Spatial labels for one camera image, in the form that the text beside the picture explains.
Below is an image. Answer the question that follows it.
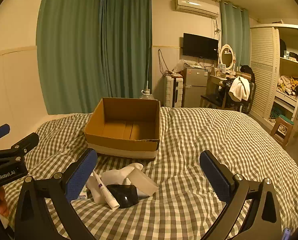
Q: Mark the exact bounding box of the black wall television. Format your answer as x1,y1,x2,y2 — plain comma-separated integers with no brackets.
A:
182,32,219,61

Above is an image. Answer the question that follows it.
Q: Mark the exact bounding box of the white tube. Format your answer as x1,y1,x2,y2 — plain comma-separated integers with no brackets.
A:
92,170,121,210

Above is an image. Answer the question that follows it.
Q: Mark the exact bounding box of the person's left hand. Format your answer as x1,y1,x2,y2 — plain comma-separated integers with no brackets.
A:
0,187,10,217

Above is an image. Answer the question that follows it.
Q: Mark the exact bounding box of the white towel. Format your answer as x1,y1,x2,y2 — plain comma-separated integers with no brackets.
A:
228,76,250,102

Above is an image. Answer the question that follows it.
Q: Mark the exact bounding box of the wooden dressing table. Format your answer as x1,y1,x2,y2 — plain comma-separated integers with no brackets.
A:
206,70,241,105

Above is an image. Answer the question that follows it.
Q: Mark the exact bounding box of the pile of clothes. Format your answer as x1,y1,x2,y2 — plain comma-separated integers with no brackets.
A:
276,75,298,96

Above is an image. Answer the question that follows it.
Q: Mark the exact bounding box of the wide green curtain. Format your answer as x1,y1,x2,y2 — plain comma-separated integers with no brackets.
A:
36,0,107,116

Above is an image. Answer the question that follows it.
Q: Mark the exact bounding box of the white air conditioner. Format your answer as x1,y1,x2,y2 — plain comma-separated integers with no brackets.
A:
174,0,220,19

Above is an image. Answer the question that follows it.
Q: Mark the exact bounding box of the hanging wall cable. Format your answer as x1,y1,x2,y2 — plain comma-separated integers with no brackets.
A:
157,49,165,75

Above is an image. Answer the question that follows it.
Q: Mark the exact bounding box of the brown cardboard box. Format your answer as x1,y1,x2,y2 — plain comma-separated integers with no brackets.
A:
83,97,161,159

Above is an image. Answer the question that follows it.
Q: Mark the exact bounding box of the clear plastic bag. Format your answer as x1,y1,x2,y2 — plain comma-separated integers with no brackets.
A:
172,59,187,74

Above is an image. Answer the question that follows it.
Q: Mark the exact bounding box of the green checked blanket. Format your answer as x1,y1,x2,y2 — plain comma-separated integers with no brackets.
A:
0,106,298,240

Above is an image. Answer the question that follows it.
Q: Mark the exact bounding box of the green corner curtain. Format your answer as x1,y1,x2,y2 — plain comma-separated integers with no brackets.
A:
100,0,153,100

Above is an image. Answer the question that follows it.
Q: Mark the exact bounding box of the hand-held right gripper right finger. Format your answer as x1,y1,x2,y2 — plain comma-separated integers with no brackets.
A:
199,150,282,240

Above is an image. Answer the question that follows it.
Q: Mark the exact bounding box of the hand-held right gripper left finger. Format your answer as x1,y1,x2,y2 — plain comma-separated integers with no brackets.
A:
14,148,98,240

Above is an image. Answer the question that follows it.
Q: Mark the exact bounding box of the white louvred wardrobe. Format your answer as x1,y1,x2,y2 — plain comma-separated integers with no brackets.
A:
249,24,298,131

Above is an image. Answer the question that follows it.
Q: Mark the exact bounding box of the dark wooden chair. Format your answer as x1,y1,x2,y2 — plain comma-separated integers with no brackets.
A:
200,79,256,113

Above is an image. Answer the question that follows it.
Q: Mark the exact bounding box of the white oval mirror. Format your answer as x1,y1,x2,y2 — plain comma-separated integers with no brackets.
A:
218,44,236,71

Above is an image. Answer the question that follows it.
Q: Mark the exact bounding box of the plastic stool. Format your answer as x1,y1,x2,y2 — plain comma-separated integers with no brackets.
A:
269,115,295,148

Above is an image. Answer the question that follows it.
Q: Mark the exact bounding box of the white ribbed suitcase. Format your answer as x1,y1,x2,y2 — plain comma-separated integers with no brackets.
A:
163,76,184,108

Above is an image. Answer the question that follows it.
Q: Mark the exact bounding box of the black bag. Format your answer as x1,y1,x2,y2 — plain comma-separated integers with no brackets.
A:
240,65,255,82

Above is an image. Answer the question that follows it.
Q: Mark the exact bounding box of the silver small fridge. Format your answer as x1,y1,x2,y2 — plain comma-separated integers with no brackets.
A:
182,66,210,108

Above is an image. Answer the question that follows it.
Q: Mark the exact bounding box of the black computer mouse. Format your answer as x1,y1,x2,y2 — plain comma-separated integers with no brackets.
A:
106,184,139,209

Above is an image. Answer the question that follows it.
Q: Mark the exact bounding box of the clear water bottle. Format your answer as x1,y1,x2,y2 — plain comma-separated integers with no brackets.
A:
139,89,155,100

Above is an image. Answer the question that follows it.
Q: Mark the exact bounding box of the narrow green curtain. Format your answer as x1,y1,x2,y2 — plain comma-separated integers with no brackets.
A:
220,0,251,68

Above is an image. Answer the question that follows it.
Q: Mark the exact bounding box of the white sock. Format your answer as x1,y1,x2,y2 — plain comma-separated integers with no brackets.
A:
86,162,145,204

